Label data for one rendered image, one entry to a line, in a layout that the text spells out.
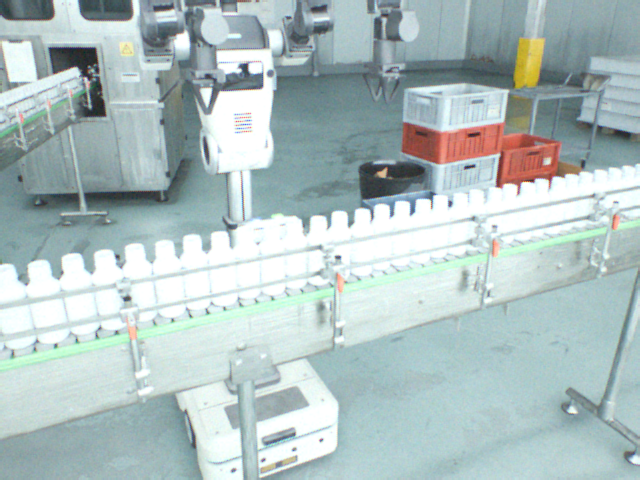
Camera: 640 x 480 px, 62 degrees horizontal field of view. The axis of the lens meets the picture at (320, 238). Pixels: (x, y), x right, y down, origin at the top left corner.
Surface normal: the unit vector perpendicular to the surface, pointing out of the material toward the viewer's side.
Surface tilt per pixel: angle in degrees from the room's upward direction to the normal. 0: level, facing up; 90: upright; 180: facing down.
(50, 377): 90
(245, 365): 90
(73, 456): 0
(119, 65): 90
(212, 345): 90
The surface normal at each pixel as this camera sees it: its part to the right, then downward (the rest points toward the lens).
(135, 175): 0.12, 0.39
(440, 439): 0.00, -0.92
